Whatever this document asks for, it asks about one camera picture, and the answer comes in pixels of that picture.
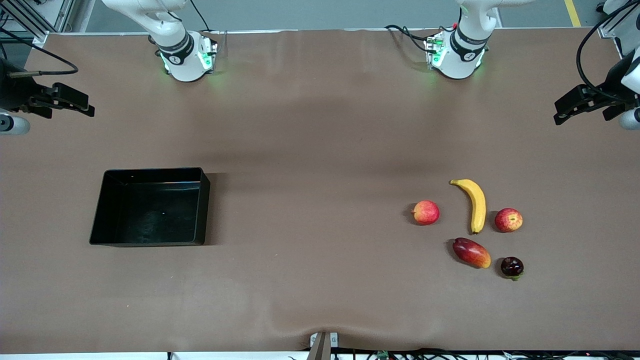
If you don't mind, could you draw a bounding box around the black plastic box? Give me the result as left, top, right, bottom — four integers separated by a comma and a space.
89, 167, 211, 247

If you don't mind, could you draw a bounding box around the black right arm base cable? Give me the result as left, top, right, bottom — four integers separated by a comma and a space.
188, 0, 229, 49

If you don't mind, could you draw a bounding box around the aluminium frame profile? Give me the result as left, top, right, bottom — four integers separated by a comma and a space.
0, 0, 77, 45
596, 0, 640, 57

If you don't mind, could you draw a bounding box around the black left arm base cable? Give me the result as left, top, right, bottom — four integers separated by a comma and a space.
383, 22, 454, 54

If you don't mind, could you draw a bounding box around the red yellow mango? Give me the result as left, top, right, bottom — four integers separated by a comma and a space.
452, 237, 492, 270

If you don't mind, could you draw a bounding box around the yellow banana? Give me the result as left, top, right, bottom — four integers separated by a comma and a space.
449, 178, 487, 235

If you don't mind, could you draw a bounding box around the red yellow streaked apple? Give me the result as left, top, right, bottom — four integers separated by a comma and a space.
494, 207, 524, 234

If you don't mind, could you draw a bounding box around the brown table cover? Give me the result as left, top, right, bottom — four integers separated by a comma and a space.
0, 27, 640, 354

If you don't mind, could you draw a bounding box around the metal table clamp bracket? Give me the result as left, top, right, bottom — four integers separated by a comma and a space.
309, 331, 340, 360

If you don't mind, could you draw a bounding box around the yellow floor tape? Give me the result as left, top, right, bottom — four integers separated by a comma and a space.
564, 0, 584, 28

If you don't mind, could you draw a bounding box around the black arm base cable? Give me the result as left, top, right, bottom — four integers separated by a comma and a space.
383, 22, 454, 54
188, 0, 229, 49

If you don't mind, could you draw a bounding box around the pink red round apple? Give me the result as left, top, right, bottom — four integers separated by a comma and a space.
411, 200, 441, 226

